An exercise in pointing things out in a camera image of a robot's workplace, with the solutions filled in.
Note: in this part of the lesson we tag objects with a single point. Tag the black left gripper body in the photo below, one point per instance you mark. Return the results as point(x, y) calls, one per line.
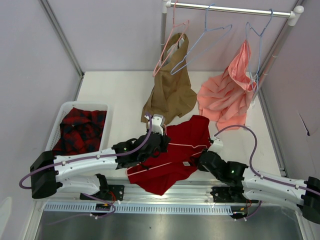
point(161, 147)

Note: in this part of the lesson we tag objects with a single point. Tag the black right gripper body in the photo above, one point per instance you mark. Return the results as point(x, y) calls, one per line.
point(206, 158)

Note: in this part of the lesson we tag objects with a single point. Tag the red skirt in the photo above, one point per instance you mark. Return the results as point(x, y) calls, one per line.
point(188, 140)

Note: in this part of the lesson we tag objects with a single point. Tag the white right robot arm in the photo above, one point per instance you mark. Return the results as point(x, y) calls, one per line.
point(242, 184)

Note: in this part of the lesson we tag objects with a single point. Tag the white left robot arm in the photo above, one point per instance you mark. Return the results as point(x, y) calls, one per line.
point(80, 173)

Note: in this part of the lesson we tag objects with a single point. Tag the tan brown skirt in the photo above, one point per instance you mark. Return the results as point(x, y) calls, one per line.
point(172, 95)

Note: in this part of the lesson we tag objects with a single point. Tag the salmon pink skirt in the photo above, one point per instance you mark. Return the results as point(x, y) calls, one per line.
point(226, 98)

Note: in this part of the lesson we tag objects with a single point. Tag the pink hanger with brown skirt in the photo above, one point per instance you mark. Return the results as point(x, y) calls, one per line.
point(174, 38)

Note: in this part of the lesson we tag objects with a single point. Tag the blue hanger with pink skirt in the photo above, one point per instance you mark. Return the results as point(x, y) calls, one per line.
point(254, 79)

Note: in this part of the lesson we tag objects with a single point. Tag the white plastic basket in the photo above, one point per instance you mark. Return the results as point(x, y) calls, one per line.
point(82, 105)

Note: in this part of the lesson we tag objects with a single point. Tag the red plaid garment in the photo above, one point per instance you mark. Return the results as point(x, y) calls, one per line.
point(80, 132)

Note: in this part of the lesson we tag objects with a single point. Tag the metal clothes rack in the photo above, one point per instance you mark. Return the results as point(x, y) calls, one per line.
point(291, 17)

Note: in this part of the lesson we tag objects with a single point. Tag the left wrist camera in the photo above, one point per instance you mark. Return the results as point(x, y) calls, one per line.
point(156, 124)

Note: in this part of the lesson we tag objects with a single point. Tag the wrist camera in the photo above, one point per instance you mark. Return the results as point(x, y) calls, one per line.
point(156, 124)
point(216, 144)

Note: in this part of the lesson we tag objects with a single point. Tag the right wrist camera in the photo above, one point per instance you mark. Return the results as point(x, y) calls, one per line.
point(216, 144)

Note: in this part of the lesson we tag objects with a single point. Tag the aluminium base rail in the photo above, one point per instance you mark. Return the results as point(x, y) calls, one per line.
point(181, 199)

